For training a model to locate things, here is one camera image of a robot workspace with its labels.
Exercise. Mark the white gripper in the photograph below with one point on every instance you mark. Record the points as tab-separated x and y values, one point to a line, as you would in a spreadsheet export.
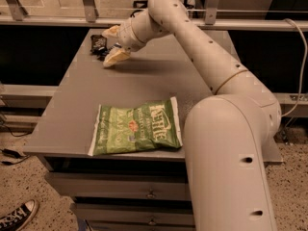
126	36

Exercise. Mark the blue rxbar blueberry bar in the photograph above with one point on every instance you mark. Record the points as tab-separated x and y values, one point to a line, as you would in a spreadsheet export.
103	53

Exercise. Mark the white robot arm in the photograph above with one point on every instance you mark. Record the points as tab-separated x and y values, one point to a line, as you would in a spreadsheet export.
226	133

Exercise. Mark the black rxbar chocolate bar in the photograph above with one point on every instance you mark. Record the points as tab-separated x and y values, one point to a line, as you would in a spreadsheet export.
98	44

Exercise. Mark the green kettle chips bag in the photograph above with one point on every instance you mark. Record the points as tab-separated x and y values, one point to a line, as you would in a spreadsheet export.
150	126

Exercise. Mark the metal railing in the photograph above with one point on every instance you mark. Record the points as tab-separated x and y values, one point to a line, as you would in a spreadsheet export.
256	15

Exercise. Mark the top grey drawer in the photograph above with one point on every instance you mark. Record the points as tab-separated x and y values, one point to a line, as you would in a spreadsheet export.
120	186

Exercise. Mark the grey drawer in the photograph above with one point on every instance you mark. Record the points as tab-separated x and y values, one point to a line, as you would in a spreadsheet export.
120	186
150	215

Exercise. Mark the grey drawer cabinet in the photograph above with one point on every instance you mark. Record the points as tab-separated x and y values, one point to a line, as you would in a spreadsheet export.
63	135

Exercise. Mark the black white sneaker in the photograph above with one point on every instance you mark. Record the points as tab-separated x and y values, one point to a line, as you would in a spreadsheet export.
20	217

